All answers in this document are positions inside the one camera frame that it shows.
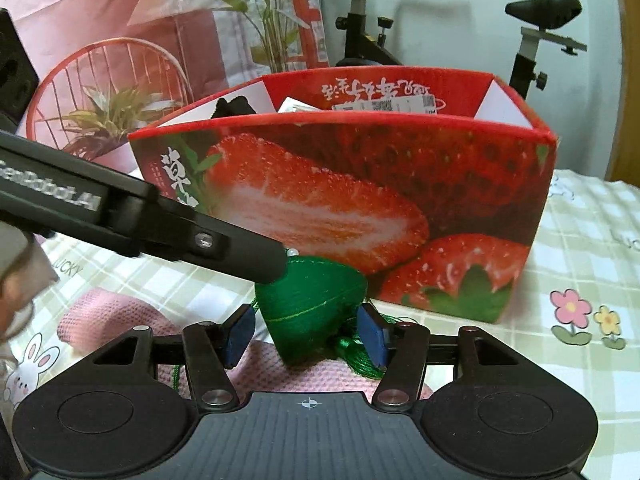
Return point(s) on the red strawberry print box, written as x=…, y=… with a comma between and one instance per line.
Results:
x=350, y=200

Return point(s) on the checked flower print tablecloth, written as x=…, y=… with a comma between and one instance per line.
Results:
x=575, y=270

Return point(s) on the black pouch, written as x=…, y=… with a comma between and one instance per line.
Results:
x=232, y=109

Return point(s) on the wooden door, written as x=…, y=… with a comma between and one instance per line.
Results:
x=625, y=110

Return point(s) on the white plastic packet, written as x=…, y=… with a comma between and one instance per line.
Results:
x=297, y=105

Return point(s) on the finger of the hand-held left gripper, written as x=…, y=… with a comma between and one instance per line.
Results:
x=235, y=250

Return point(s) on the person's left hand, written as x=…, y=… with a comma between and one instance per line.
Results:
x=15, y=280

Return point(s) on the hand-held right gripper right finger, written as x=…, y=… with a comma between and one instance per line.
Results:
x=372, y=335

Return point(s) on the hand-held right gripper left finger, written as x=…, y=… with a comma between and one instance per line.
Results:
x=239, y=336

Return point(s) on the plant print pink cloth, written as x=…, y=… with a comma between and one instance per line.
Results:
x=125, y=35

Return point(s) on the black exercise bike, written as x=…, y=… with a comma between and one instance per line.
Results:
x=370, y=30

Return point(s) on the pink towel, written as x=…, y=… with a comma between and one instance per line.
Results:
x=125, y=320

